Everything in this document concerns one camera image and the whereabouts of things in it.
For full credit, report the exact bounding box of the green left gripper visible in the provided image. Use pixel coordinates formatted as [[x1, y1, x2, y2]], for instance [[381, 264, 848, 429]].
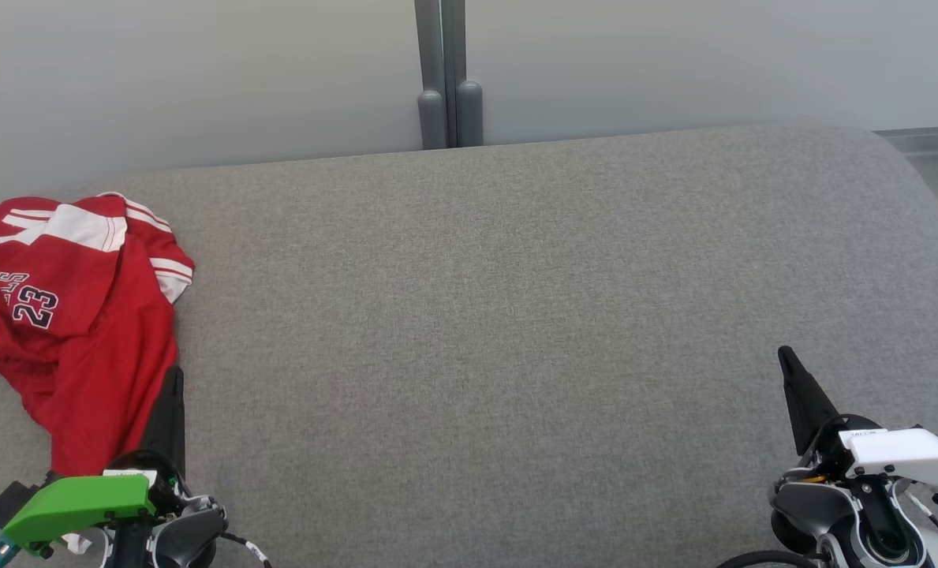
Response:
[[2, 366, 190, 556]]

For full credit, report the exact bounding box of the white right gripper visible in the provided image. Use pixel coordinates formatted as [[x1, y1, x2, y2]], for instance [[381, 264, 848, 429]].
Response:
[[777, 345, 938, 491]]

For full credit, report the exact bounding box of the red white basketball jersey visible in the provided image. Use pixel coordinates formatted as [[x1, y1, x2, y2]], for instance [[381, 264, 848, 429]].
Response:
[[0, 192, 196, 479]]

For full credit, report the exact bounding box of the black cable with white labels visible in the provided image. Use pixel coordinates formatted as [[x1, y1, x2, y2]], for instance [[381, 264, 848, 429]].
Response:
[[220, 532, 273, 568]]

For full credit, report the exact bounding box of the black looped cable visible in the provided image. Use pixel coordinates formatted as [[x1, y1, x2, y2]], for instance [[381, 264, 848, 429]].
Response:
[[716, 549, 822, 568]]

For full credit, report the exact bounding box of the grey partition frame post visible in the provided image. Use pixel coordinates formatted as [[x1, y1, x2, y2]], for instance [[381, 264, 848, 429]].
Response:
[[414, 0, 484, 150]]

